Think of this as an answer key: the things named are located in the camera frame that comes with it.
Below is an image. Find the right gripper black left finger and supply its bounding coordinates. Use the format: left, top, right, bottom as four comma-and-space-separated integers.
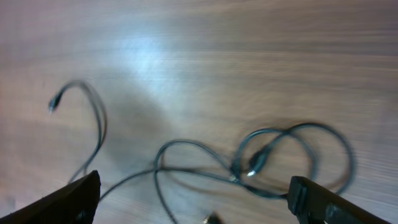
1, 170, 101, 224

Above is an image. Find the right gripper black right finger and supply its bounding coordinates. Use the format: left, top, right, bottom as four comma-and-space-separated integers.
287, 176, 387, 224

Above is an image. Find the thin black cable with barrel plug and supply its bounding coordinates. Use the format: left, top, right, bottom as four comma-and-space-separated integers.
99, 122, 356, 224

